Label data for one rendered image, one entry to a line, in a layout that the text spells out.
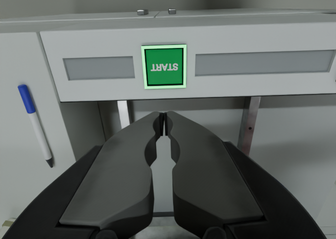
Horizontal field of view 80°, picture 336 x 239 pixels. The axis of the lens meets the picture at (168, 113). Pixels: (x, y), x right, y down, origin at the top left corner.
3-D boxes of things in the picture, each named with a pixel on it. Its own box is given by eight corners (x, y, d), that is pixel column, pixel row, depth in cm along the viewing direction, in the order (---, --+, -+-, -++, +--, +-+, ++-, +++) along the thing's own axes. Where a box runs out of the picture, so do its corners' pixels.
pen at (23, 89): (53, 169, 32) (23, 86, 26) (47, 169, 32) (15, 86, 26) (56, 164, 33) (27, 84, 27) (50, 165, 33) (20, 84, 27)
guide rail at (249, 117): (230, 224, 64) (233, 234, 62) (224, 224, 65) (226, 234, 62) (258, 71, 41) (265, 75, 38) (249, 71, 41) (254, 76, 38)
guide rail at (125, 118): (146, 227, 65) (145, 236, 62) (139, 227, 65) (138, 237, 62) (126, 75, 41) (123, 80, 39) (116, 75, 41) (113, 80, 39)
